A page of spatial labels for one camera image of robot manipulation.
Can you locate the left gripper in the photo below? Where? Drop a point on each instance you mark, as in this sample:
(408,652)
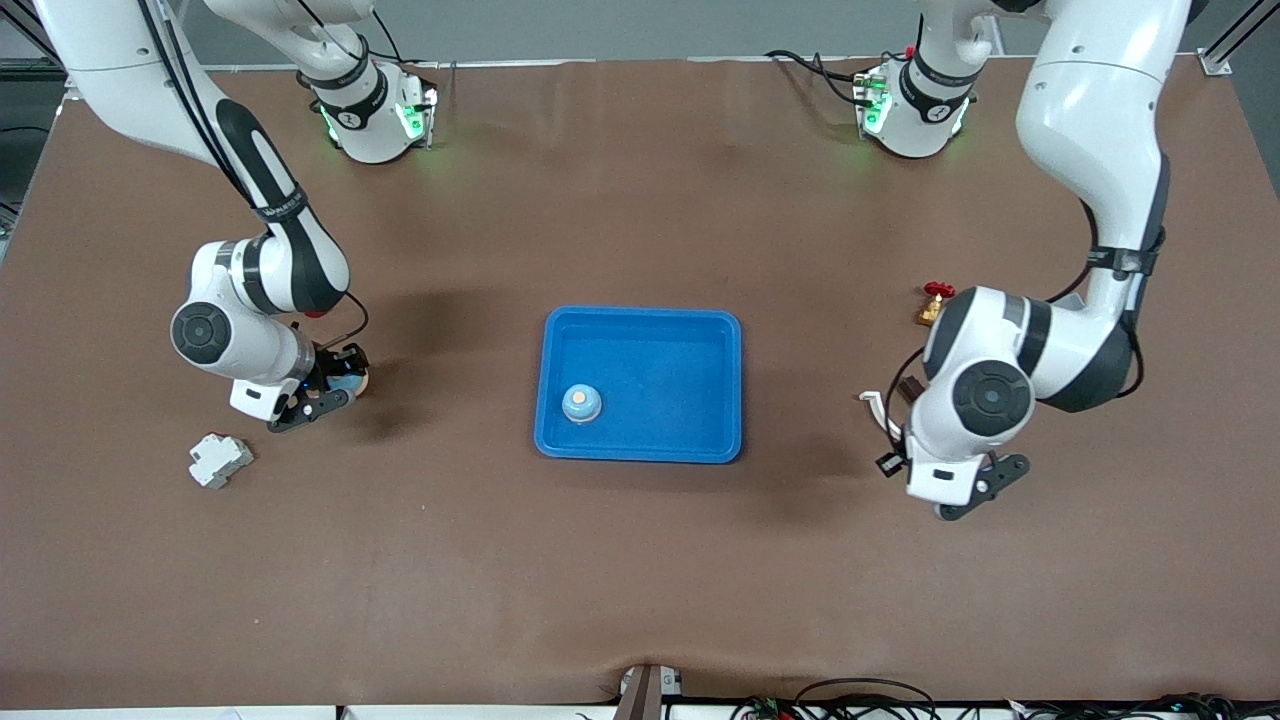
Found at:
(908,392)

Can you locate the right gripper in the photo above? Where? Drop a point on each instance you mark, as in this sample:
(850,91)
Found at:
(332,364)

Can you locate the blue call bell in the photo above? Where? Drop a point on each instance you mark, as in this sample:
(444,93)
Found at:
(352,381)
(581,403)

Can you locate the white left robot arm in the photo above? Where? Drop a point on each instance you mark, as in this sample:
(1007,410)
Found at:
(1090,100)

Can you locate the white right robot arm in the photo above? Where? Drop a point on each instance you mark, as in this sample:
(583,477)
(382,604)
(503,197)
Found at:
(100,60)

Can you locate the white circuit breaker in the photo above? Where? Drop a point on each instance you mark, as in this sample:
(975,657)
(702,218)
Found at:
(220,460)

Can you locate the blue plastic tray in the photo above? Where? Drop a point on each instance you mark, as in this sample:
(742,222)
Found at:
(660,380)

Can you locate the base connector box green light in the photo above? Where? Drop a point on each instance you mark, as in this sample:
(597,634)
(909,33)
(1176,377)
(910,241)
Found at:
(415,118)
(872,100)

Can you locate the brown table mat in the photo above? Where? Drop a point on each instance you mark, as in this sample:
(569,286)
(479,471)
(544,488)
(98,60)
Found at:
(640,560)

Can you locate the grey metal bracket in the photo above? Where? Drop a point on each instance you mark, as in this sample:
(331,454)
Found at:
(640,695)

